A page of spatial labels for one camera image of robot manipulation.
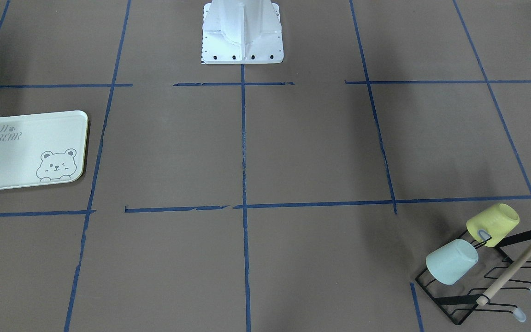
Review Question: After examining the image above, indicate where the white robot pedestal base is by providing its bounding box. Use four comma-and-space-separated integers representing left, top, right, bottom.
201, 0, 284, 65

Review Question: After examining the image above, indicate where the yellow cup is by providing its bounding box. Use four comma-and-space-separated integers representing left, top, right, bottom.
466, 203, 520, 248

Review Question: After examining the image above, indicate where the light green cup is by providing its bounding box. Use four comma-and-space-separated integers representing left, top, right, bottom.
425, 239, 479, 285

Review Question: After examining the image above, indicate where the cream bear tray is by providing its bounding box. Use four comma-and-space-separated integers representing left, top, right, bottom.
0, 111, 89, 190

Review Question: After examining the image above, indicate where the black wire cup rack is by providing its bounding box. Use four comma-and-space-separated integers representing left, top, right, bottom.
415, 230, 531, 326

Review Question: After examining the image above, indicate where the wooden rack handle rod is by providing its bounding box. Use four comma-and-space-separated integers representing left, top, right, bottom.
476, 230, 531, 306

